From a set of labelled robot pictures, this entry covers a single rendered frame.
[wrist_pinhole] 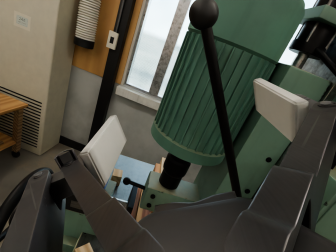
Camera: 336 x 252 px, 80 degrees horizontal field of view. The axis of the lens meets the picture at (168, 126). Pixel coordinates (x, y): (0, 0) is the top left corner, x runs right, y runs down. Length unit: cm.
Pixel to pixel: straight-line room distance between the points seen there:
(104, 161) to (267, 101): 13
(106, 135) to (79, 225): 44
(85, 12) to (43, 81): 63
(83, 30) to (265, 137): 162
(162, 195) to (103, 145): 37
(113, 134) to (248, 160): 31
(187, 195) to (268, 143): 23
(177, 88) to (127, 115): 164
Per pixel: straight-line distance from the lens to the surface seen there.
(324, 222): 40
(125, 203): 60
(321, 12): 44
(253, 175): 46
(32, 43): 194
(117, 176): 70
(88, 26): 183
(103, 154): 16
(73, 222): 59
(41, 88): 197
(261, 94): 18
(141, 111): 194
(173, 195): 51
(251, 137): 41
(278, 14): 36
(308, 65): 51
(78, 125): 226
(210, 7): 26
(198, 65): 35
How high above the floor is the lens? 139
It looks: 23 degrees down
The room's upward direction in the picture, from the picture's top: 22 degrees clockwise
